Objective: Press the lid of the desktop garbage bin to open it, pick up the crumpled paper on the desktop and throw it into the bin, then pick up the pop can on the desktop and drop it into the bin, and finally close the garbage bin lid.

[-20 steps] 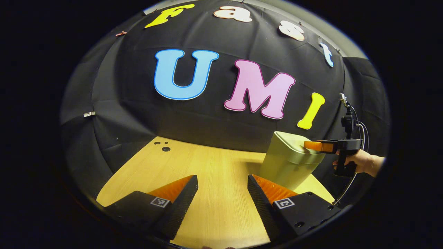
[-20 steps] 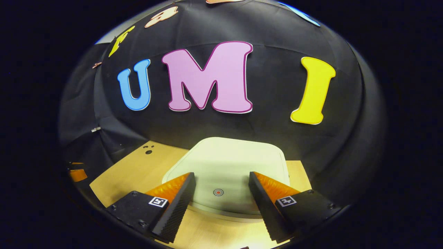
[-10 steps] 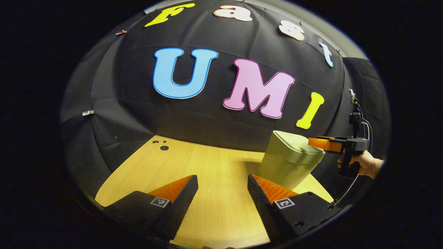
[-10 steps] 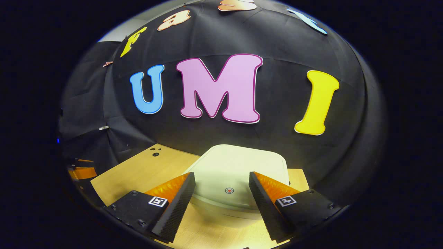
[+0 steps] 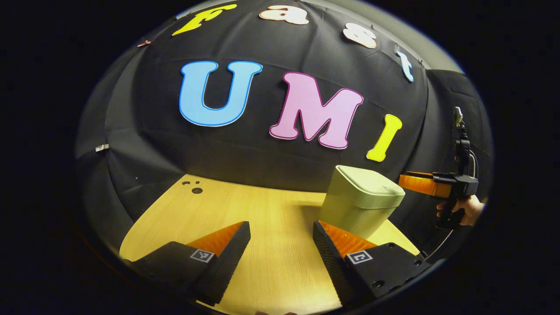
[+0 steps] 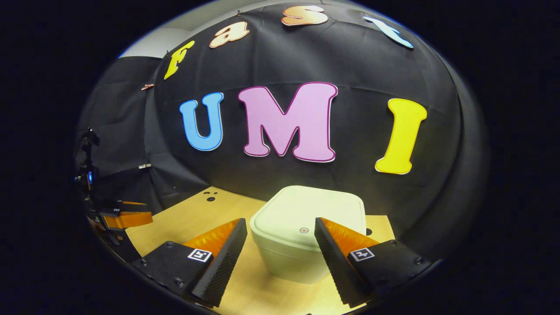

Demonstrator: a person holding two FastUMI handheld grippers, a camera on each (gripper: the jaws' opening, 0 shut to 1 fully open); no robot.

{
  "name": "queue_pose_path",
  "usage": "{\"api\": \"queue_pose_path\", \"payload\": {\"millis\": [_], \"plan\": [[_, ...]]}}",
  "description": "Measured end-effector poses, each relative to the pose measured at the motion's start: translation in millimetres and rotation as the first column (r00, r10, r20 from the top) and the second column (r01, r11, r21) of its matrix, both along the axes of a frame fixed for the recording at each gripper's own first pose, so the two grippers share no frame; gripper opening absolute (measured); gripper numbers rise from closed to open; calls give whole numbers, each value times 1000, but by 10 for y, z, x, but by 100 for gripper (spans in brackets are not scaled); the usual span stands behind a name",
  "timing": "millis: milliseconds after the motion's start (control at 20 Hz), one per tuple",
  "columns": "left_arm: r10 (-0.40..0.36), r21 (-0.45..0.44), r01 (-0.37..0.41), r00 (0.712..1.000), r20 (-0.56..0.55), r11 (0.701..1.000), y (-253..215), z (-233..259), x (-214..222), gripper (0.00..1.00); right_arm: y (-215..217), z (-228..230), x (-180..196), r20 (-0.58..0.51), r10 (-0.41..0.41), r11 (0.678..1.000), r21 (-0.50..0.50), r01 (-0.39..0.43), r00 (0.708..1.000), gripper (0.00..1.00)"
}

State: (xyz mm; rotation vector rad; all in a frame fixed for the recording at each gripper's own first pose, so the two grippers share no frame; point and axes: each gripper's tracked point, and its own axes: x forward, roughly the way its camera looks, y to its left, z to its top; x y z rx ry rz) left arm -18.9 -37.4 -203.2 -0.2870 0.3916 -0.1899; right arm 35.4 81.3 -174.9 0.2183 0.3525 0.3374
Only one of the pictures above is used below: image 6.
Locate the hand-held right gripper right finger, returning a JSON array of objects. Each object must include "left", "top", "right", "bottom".
[{"left": 314, "top": 217, "right": 434, "bottom": 308}]

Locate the wooden desktop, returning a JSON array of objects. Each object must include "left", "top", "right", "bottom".
[{"left": 125, "top": 186, "right": 396, "bottom": 315}]

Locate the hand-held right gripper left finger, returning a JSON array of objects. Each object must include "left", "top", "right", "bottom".
[{"left": 131, "top": 217, "right": 249, "bottom": 308}]

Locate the black backdrop cloth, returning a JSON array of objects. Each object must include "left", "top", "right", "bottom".
[{"left": 73, "top": 2, "right": 490, "bottom": 263}]

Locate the light green desktop garbage bin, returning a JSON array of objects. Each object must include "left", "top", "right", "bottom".
[{"left": 249, "top": 185, "right": 367, "bottom": 285}]

